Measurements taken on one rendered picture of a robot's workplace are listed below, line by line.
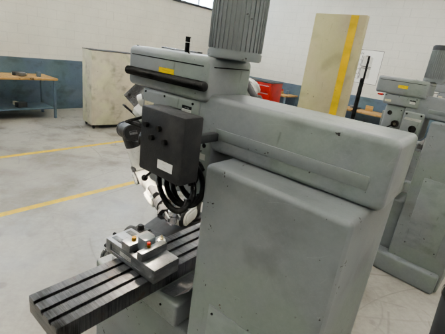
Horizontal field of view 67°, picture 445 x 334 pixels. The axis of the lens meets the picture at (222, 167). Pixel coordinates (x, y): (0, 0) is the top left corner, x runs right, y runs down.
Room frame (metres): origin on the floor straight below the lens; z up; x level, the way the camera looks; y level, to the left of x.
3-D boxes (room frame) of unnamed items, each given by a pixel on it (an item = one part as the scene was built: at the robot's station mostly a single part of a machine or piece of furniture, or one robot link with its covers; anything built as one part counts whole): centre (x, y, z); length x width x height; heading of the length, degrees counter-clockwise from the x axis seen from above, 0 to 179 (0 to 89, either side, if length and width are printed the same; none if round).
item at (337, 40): (2.92, -0.77, 1.15); 0.52 x 0.40 x 2.30; 52
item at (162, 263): (1.36, 0.33, 0.98); 0.35 x 0.15 x 0.11; 54
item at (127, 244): (1.38, 0.35, 1.02); 0.15 x 0.06 x 0.04; 144
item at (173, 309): (1.46, 0.21, 0.79); 0.50 x 0.35 x 0.12; 52
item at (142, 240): (1.34, 0.30, 1.04); 0.06 x 0.05 x 0.06; 144
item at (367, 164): (1.16, -0.19, 1.66); 0.80 x 0.23 x 0.20; 52
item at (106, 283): (1.46, 0.21, 0.89); 1.24 x 0.23 x 0.08; 142
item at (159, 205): (1.54, 0.26, 1.12); 0.13 x 0.12 x 0.10; 121
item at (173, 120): (1.01, 0.18, 1.62); 0.20 x 0.09 x 0.21; 52
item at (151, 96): (1.44, 0.18, 1.68); 0.34 x 0.24 x 0.10; 52
